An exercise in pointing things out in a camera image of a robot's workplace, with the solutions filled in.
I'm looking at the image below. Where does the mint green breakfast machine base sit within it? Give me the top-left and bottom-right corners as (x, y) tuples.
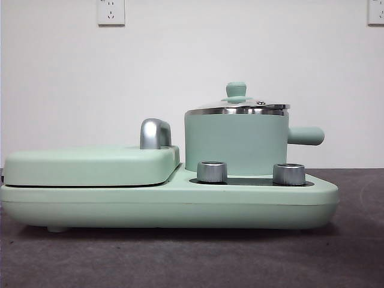
(0, 162), (341, 233)

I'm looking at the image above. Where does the mint green pot with handle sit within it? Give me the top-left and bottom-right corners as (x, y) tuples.
(184, 107), (326, 176)

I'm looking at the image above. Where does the silver control knob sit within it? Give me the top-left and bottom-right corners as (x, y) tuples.
(272, 163), (307, 185)
(196, 160), (228, 184)

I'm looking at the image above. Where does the silver griddle lid handle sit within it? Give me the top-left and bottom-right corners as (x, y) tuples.
(139, 118), (173, 150)

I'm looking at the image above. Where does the white wall socket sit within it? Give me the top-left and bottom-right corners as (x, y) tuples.
(97, 0), (126, 28)
(367, 0), (384, 26)

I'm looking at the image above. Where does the glass pot lid green knob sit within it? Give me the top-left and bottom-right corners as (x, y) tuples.
(191, 82), (292, 113)

